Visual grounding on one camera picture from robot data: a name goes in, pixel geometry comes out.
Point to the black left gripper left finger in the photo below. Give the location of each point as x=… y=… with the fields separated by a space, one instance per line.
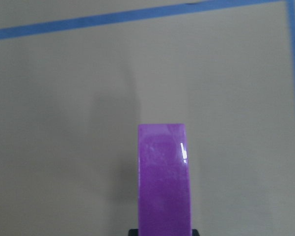
x=133 y=232

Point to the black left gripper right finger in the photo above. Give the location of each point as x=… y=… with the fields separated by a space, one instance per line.
x=195 y=232

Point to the purple trapezoid block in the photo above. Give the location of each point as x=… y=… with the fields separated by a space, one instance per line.
x=164 y=207

